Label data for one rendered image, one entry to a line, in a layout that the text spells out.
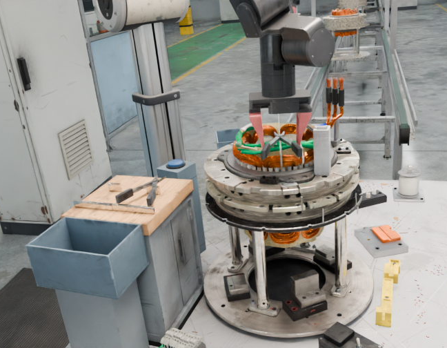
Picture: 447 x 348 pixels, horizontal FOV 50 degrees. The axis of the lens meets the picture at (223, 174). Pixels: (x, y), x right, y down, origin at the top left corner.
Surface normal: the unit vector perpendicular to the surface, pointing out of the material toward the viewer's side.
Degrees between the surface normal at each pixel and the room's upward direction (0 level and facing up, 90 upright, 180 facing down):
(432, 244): 0
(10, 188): 93
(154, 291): 90
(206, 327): 0
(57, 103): 90
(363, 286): 0
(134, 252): 90
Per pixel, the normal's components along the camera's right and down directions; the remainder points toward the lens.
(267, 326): -0.10, -0.92
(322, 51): 0.60, 0.24
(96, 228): -0.35, 0.39
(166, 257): 0.93, 0.05
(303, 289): 0.36, 0.33
